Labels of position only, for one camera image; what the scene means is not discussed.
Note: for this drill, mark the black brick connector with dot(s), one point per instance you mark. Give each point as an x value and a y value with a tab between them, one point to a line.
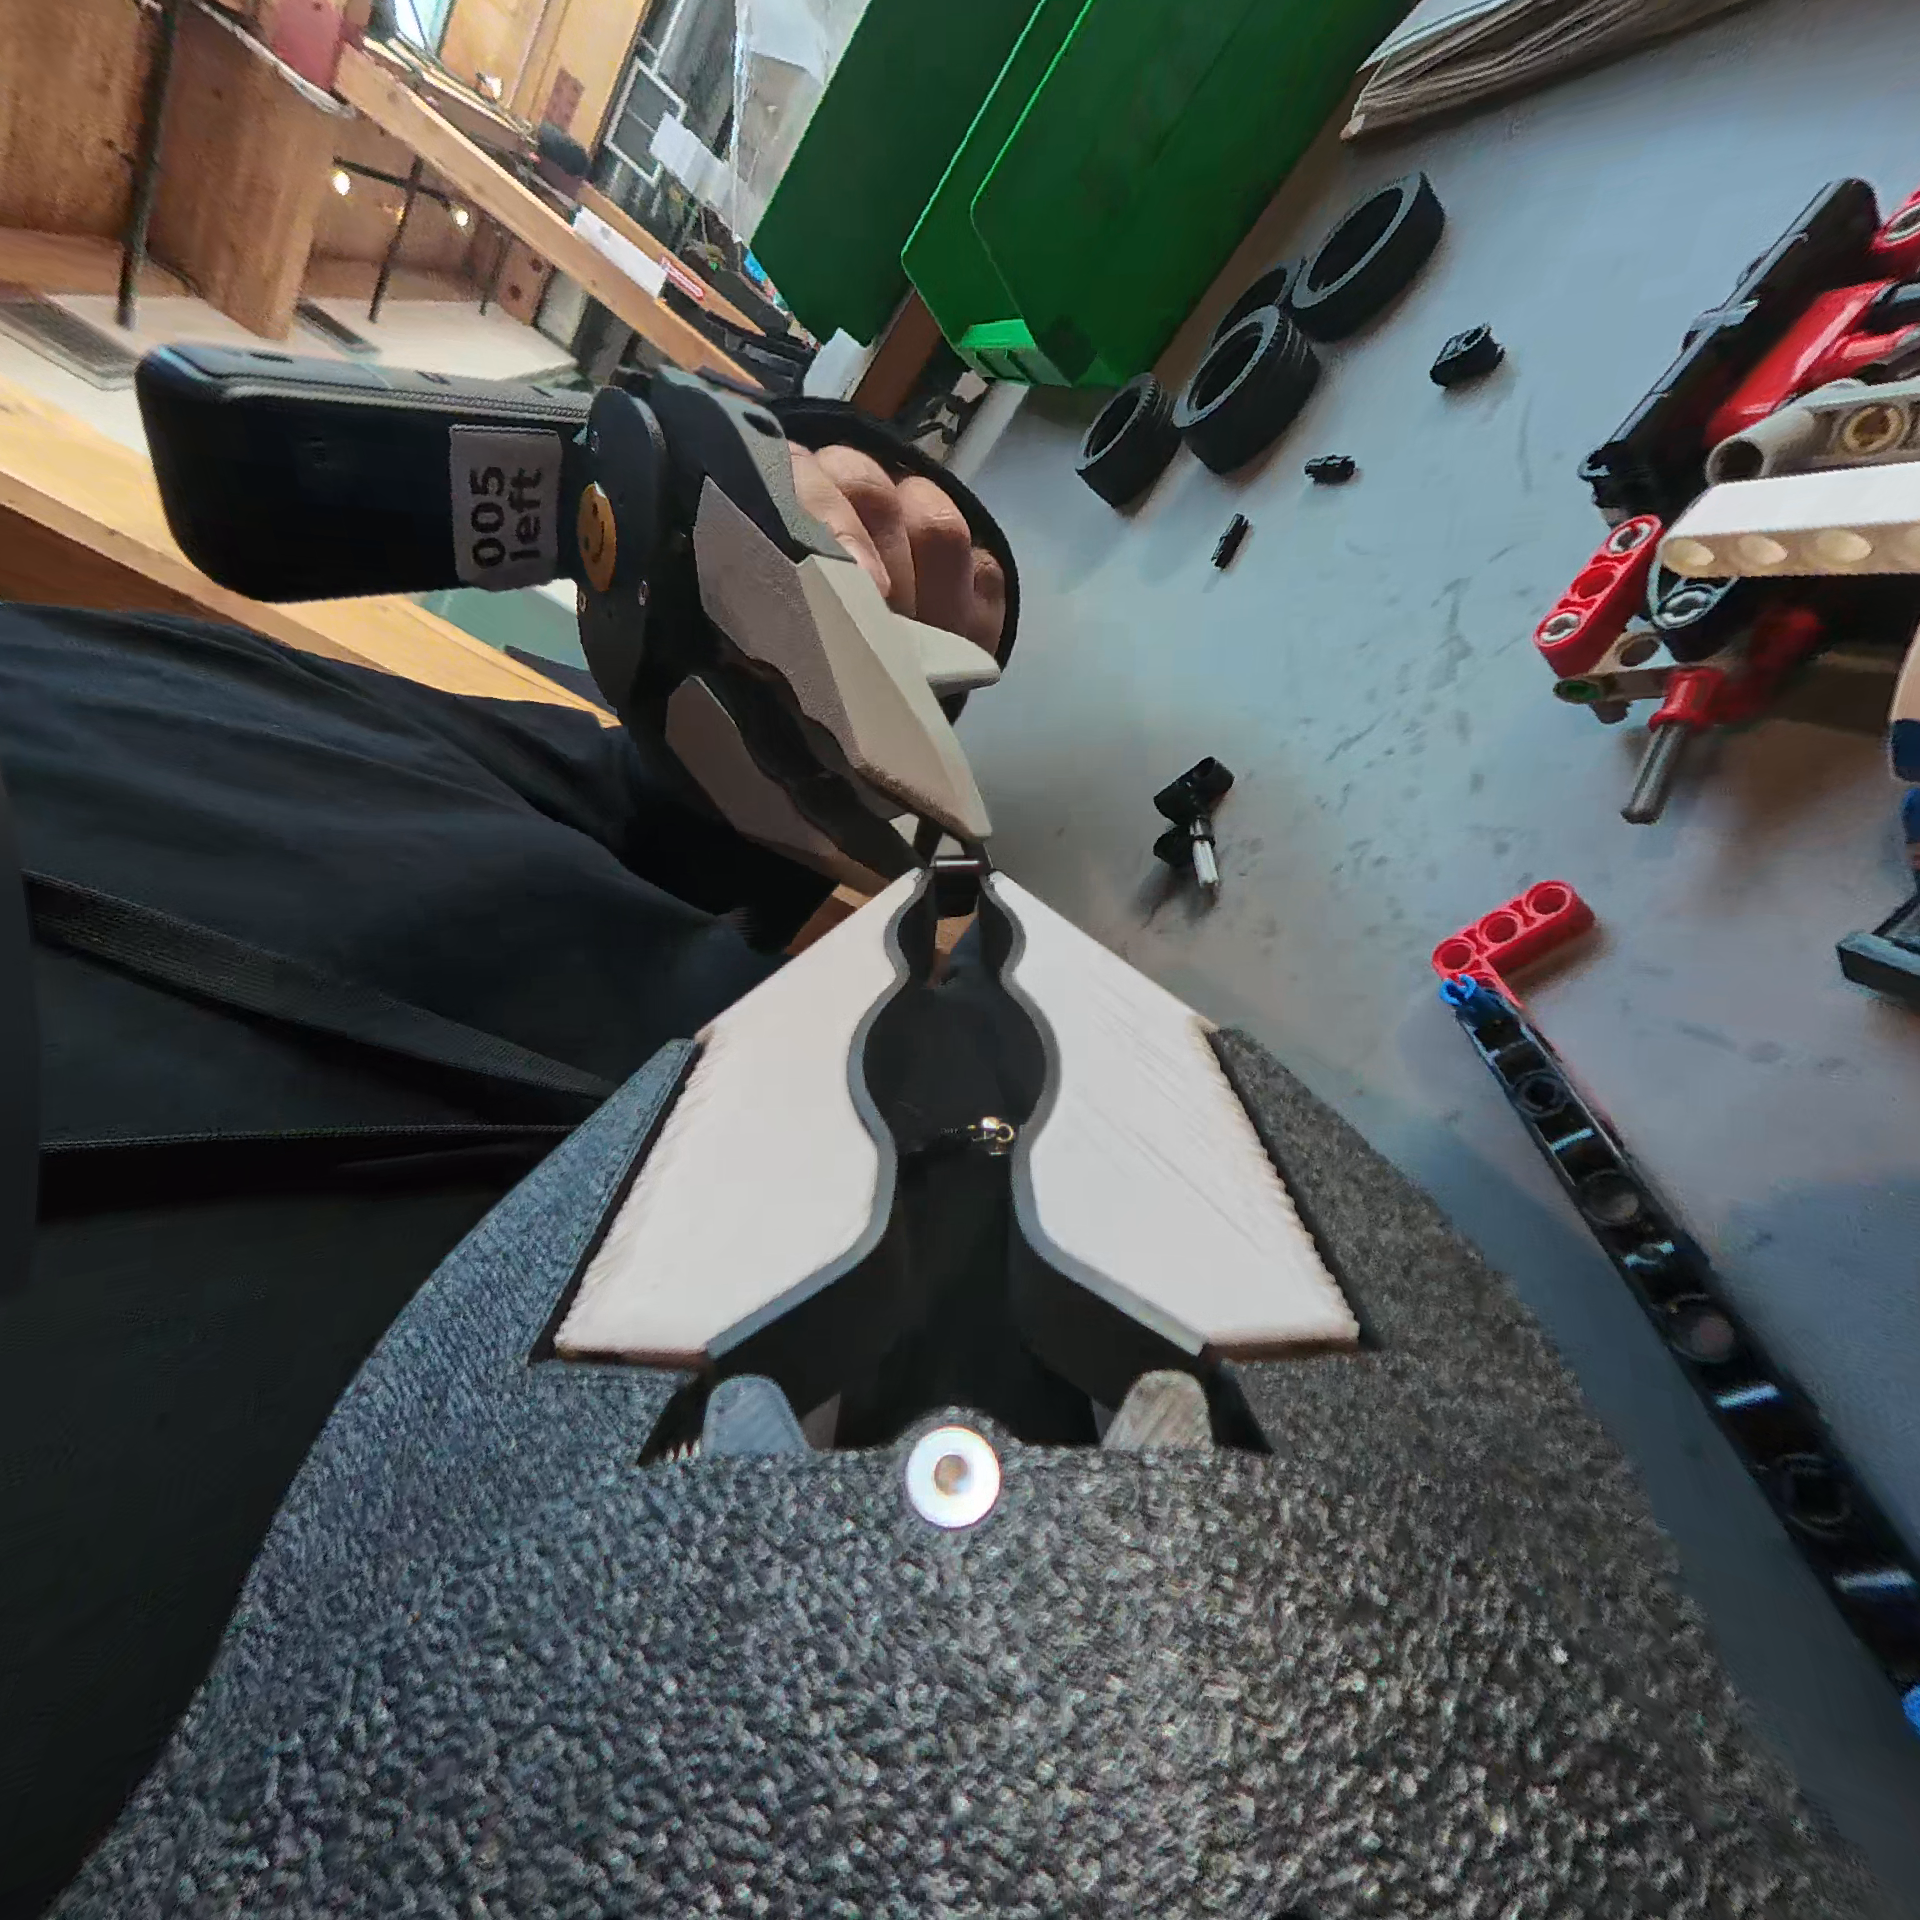
957	877
1469	354

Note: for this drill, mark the person's black jacket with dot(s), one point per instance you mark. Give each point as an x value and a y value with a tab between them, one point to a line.
301	900

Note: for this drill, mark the grey axle with black connectors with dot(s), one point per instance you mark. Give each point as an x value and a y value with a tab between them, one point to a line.
1194	787

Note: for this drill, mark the black toy tyre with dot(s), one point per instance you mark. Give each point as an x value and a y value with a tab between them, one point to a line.
1103	465
1201	435
1410	241
1253	293

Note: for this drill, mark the black beam with red elbow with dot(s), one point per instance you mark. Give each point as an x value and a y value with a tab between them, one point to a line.
1516	932

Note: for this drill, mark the wooden workbench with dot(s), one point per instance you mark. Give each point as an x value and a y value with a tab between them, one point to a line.
60	496

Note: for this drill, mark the open instruction book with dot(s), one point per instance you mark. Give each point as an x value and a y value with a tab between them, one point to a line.
1502	60

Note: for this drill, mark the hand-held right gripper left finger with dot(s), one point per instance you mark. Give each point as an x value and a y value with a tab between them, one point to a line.
735	1200

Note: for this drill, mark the green plastic bin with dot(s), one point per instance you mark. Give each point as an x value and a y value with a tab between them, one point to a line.
1169	179
856	179

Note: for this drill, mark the black brick pin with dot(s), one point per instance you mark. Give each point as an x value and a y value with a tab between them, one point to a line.
1230	541
1330	466

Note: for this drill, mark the toy brick race car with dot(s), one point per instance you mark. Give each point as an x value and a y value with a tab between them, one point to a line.
1801	345

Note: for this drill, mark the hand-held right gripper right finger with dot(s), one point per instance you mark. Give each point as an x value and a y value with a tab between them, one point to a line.
1169	1185

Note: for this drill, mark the person's left hand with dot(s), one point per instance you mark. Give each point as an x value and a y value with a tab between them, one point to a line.
901	526

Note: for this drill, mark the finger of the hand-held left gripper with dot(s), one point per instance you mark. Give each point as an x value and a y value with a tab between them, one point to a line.
751	749
839	661

